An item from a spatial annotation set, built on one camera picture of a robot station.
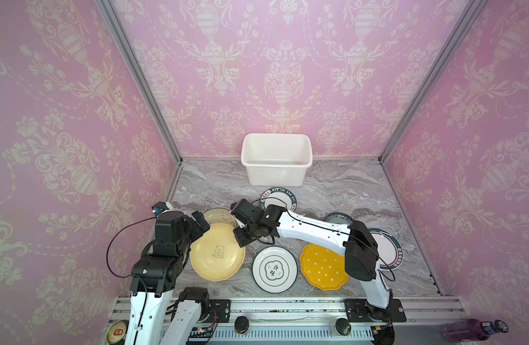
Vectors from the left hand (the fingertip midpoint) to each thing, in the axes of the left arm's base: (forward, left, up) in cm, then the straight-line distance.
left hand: (195, 221), depth 69 cm
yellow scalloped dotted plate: (-6, -45, -24) cm, 51 cm away
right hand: (0, -13, -13) cm, 18 cm away
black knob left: (-26, -16, -14) cm, 34 cm away
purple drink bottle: (-27, -85, -15) cm, 90 cm away
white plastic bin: (+47, -28, -18) cm, 57 cm away
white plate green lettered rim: (+28, -29, -24) cm, 47 cm away
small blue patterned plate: (+15, -56, -22) cm, 62 cm away
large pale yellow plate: (-5, -5, -15) cm, 17 cm away
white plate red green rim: (+1, -74, -25) cm, 78 cm away
